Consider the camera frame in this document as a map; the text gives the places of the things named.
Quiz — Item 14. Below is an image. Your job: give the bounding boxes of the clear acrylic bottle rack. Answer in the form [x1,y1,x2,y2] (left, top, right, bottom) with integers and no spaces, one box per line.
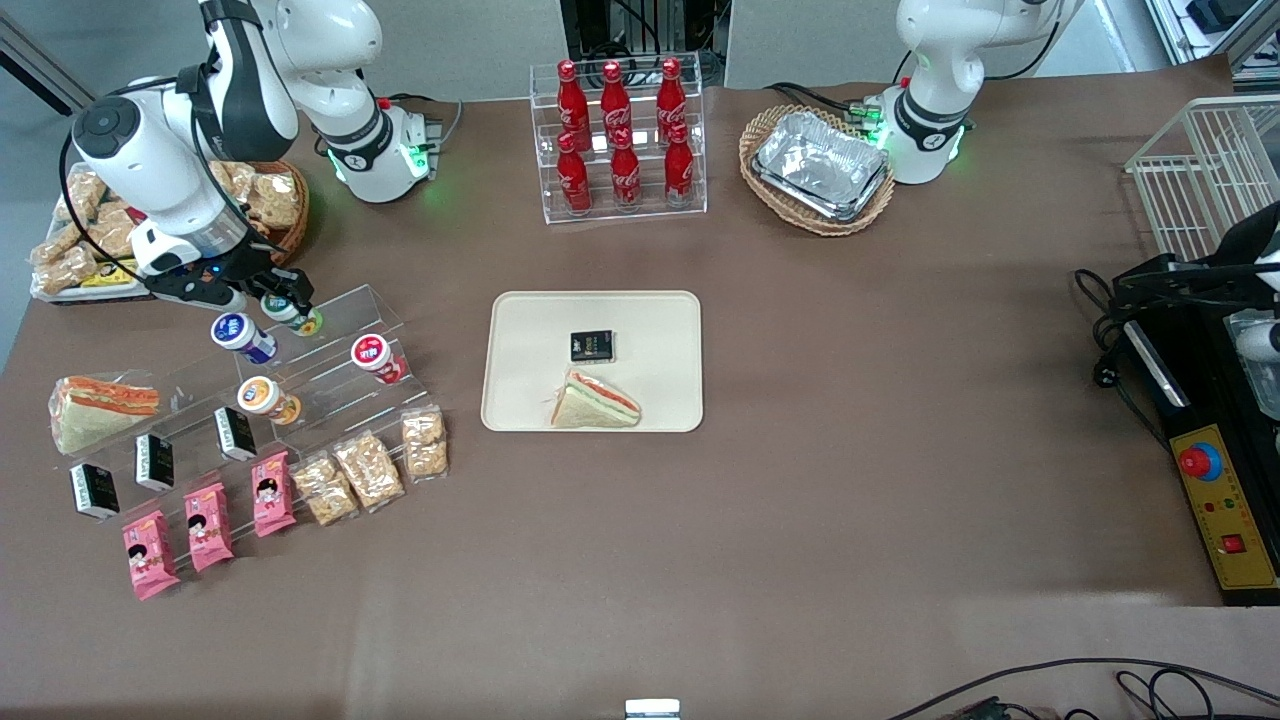
[529,52,708,226]

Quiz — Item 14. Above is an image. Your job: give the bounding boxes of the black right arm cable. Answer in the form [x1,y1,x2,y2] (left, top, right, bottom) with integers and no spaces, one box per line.
[58,75,251,283]

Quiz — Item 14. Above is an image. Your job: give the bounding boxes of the clear bag brown crisps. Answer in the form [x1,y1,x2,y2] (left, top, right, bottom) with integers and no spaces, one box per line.
[401,405,450,484]
[292,452,360,528]
[332,430,407,514]

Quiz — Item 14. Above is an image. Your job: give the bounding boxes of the orange gum bottle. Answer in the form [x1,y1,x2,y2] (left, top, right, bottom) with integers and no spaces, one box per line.
[236,376,302,426]

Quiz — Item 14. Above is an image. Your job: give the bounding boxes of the long black floor cable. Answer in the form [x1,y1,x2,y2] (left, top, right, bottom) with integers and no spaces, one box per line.
[883,656,1280,720]

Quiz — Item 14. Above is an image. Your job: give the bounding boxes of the clear bag beige snack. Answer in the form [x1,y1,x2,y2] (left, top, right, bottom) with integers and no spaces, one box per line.
[30,223,89,267]
[88,205,138,258]
[58,170,109,224]
[247,170,303,233]
[35,246,103,295]
[208,160,258,204]

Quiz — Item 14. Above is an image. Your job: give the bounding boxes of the cream plastic tray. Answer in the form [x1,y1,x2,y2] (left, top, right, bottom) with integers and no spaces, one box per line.
[481,291,704,433]

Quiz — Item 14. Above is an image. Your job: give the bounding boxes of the black background equipment rack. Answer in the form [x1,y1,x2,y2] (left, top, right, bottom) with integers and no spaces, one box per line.
[560,0,733,89]

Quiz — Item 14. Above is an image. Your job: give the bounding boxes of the coiled black cable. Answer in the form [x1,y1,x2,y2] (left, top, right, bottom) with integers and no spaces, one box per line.
[1113,667,1219,720]

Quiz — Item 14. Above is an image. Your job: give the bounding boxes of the aluminium foil container stack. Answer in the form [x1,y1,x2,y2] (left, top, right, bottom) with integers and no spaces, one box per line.
[752,110,893,223]

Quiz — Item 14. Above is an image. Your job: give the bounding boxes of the small circuit board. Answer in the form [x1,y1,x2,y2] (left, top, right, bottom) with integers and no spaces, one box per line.
[933,696,1063,720]

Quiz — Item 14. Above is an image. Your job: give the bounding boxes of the clear acrylic tiered stand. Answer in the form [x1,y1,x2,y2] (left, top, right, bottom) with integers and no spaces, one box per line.
[55,284,433,523]

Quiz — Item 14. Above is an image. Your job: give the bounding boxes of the dark aluminium frame bar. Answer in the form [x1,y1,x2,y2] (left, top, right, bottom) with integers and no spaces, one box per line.
[0,14,98,117]

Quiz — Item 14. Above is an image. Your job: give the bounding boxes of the red emergency stop button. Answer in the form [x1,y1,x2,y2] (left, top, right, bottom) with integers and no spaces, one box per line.
[1177,442,1223,483]

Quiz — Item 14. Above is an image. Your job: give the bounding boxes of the grey snack tray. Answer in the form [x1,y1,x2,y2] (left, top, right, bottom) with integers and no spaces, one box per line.
[29,168,166,304]

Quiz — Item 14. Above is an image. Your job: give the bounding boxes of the black sealing machine yellow panel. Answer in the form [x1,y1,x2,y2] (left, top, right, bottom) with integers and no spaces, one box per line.
[1108,200,1280,608]

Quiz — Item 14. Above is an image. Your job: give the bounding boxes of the green gum bottle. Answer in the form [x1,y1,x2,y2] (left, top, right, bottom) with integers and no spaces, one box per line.
[261,295,324,339]

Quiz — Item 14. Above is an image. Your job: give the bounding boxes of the black white snack box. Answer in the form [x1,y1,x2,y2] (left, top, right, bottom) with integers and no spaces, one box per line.
[214,406,259,463]
[134,433,176,492]
[69,463,121,521]

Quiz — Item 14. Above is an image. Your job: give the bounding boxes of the blue gum bottle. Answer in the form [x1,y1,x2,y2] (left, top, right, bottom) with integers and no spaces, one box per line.
[210,312,279,365]

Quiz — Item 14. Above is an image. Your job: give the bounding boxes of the white wire basket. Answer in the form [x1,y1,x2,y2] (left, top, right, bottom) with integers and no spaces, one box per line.
[1125,95,1280,263]

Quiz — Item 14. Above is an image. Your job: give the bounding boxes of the small wrapped triangle sandwich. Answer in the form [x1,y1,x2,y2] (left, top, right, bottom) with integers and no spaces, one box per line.
[549,367,642,430]

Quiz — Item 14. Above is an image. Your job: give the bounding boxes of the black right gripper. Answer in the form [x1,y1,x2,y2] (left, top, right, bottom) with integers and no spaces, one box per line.
[205,240,315,311]

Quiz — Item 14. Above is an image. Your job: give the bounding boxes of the pink snack pack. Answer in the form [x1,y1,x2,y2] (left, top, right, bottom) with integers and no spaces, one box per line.
[250,451,298,539]
[121,509,182,602]
[183,482,235,573]

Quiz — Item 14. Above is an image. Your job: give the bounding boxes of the black machine power cable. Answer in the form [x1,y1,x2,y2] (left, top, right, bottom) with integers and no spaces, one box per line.
[1073,267,1173,451]

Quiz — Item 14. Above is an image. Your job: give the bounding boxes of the silver machine handle bar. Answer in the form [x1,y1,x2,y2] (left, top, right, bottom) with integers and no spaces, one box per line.
[1123,320,1191,410]

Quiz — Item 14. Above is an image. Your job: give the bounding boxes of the red cola bottle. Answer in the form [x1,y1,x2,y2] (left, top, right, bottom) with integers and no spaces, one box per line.
[610,130,643,211]
[601,61,630,136]
[664,123,695,208]
[557,133,592,216]
[657,57,687,131]
[555,60,582,136]

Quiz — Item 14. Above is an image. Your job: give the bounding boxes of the clear plastic container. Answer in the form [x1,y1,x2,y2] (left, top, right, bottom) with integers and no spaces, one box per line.
[1232,308,1280,421]

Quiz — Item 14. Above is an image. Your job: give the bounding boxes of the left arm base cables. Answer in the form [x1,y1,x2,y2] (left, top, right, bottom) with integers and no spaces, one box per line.
[768,81,889,129]

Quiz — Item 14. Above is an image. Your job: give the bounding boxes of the red gum bottle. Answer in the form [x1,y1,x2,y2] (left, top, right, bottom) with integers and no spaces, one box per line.
[350,333,409,387]

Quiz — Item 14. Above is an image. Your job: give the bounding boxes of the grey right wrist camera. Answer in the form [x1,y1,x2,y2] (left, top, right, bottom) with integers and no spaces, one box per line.
[147,267,249,314]

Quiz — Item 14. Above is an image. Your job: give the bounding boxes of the light wicker basket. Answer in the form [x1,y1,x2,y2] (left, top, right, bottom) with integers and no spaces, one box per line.
[739,104,897,238]

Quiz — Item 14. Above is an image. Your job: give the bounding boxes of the background shelf clutter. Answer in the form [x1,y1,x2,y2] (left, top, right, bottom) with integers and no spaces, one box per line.
[1143,0,1280,83]

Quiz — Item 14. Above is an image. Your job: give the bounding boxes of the dark brown wicker basket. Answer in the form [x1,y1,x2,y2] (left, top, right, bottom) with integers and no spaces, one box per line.
[212,160,311,273]

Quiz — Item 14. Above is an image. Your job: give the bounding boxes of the large wrapped triangle sandwich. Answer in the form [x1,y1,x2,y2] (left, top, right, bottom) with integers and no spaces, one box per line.
[49,374,161,456]

